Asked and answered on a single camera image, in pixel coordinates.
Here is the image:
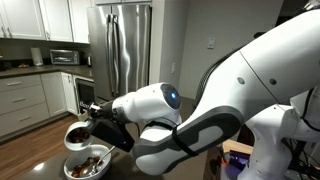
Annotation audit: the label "wooden board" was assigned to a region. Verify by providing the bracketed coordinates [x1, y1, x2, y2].
[221, 139, 254, 156]

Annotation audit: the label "trail mix pile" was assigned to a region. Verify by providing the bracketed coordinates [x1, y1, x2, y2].
[70, 156, 103, 179]
[68, 128, 91, 144]

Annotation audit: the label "white light switch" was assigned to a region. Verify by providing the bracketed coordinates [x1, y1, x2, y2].
[206, 37, 217, 50]

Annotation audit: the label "glass door beverage cooler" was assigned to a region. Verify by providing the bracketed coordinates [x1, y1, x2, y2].
[73, 75, 97, 117]

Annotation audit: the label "white ceramic bowl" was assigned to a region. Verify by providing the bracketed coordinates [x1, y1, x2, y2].
[63, 144, 113, 180]

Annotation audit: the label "stainless steel refrigerator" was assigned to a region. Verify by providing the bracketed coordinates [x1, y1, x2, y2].
[87, 3, 153, 103]

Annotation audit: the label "white ceramic cup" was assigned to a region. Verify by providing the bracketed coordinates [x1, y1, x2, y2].
[63, 120, 96, 152]

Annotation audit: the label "white upper cabinets beside refrigerator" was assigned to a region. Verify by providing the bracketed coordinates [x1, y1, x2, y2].
[0, 0, 92, 45]

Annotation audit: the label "silver toaster oven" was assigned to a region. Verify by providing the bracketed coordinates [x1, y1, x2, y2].
[49, 49, 81, 66]

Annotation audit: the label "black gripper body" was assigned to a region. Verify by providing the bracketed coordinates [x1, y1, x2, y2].
[93, 99, 116, 122]

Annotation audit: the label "white paper towel roll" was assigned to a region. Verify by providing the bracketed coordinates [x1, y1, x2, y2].
[30, 47, 45, 67]

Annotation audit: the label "white lower drawer cabinets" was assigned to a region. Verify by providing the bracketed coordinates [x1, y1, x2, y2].
[0, 71, 80, 138]

